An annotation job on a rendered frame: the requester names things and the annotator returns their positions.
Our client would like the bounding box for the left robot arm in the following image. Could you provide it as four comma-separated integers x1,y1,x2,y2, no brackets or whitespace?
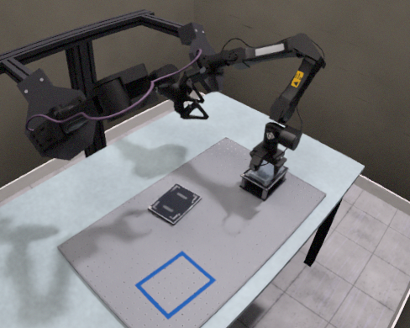
199,33,326,151

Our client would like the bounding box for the blue rectangular tape outline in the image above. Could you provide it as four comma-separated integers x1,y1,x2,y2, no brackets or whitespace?
135,251,216,319

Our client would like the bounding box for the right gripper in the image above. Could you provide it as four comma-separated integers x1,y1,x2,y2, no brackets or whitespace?
161,66,209,120

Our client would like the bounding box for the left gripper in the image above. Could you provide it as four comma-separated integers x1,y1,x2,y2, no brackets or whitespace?
250,138,287,177

